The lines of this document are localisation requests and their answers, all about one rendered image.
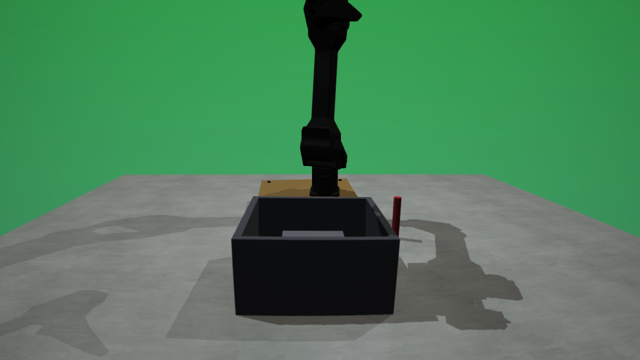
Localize dark red peg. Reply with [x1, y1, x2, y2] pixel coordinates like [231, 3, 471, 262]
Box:
[392, 196, 402, 237]

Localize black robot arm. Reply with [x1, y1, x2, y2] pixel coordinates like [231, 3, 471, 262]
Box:
[300, 0, 350, 197]

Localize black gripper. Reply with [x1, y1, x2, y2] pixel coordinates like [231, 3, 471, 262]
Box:
[304, 0, 362, 30]

